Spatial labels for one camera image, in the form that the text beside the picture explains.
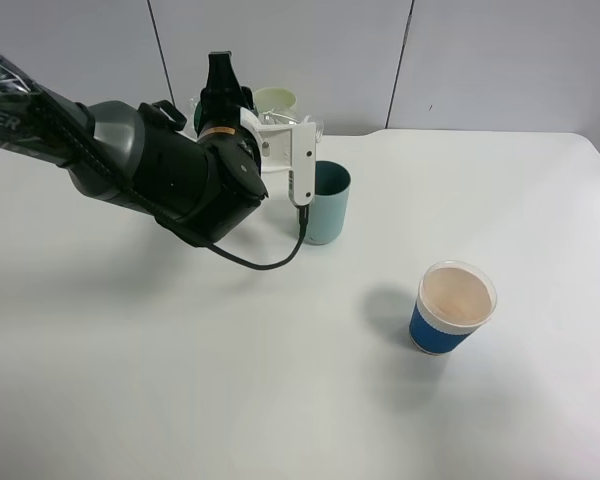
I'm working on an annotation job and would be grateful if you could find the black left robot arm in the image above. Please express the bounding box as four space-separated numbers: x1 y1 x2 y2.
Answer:
0 52 268 246

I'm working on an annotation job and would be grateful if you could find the blue sleeve paper cup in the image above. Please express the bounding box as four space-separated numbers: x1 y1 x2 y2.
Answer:
408 260 497 355

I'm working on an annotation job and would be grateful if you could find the teal plastic cup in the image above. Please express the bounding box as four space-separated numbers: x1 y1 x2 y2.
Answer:
304 160 351 246

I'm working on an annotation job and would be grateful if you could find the pale yellow plastic cup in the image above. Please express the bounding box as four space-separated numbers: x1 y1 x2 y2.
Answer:
253 87 297 114

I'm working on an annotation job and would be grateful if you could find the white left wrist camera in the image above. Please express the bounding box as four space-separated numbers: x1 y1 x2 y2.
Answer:
240 108 317 207

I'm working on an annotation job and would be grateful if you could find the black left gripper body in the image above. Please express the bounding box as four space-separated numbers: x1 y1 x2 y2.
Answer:
194 85 260 165

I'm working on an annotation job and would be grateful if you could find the clear bottle green label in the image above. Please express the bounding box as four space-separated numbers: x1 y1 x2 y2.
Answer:
184 97 324 143

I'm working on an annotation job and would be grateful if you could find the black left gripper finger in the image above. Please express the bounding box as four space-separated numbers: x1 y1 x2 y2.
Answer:
206 51 240 91

